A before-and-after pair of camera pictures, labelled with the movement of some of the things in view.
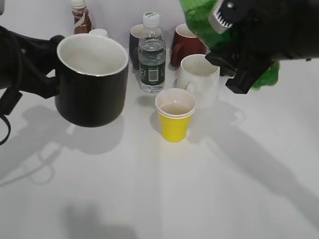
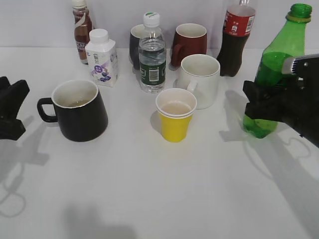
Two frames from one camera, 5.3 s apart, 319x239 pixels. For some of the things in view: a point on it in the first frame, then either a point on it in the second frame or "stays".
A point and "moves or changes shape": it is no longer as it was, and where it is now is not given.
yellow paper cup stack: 176,106 stays
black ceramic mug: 91,79 moves or changes shape
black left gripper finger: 49,49 to 12,96
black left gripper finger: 44,86 to 11,128
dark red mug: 185,44 stays
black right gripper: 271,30 to 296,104
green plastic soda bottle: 198,13 moves or changes shape
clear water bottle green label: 151,55 stays
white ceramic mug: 200,76 stays
